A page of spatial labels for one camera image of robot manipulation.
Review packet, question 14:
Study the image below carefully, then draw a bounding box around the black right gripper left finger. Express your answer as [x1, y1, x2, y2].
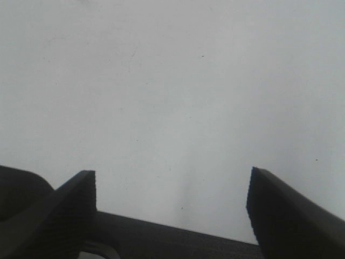
[1, 171, 96, 258]

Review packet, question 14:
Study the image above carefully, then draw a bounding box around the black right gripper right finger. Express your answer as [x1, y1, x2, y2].
[246, 167, 344, 258]

